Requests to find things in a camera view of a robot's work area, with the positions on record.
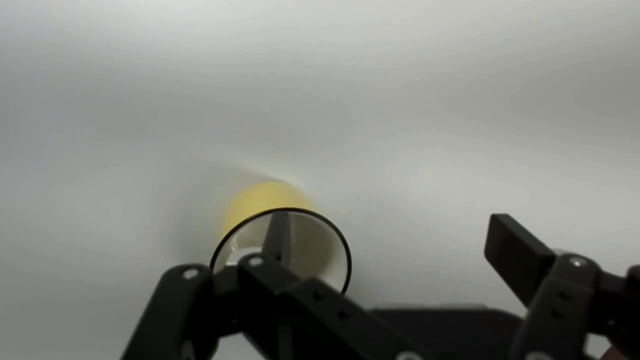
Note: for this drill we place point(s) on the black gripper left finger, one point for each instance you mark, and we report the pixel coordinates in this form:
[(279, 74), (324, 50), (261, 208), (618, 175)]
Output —
[(321, 312)]

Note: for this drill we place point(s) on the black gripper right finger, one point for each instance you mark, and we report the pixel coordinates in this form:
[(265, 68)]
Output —
[(547, 281)]

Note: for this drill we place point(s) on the yellow enamel mug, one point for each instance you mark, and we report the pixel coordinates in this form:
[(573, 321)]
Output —
[(267, 202)]

